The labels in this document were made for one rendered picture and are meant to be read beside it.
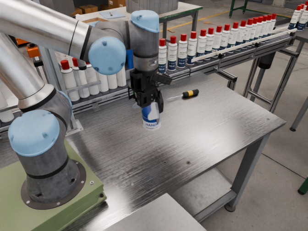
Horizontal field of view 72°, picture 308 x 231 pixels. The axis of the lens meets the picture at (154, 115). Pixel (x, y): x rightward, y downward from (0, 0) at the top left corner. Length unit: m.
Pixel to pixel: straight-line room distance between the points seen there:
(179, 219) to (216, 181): 0.89
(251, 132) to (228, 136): 0.11
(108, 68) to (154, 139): 0.53
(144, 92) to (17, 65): 0.35
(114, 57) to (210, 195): 1.23
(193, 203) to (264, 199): 0.64
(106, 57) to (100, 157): 0.52
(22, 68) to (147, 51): 0.34
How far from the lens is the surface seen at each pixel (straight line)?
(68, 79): 1.07
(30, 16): 0.48
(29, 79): 0.69
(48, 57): 0.87
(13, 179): 0.83
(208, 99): 1.20
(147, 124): 0.78
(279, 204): 1.93
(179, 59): 1.36
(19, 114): 1.16
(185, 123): 1.02
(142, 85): 0.66
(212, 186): 1.56
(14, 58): 0.68
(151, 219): 0.73
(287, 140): 2.45
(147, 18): 0.58
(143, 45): 0.60
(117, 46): 0.45
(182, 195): 1.49
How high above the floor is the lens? 1.49
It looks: 39 degrees down
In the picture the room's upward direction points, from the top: straight up
